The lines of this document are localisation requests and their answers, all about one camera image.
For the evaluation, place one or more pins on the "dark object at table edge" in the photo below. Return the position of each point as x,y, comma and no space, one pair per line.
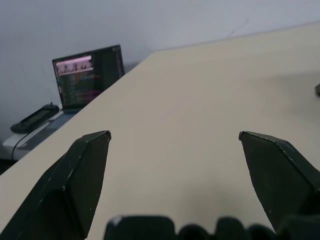
317,90

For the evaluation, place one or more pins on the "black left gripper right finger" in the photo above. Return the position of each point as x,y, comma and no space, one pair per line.
277,180

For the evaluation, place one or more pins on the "open black laptop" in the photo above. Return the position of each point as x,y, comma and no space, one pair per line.
85,82

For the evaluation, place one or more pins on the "black handheld controller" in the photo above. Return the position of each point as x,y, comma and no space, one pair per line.
35,118

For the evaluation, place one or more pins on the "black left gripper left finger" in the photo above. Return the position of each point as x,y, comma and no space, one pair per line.
72,185

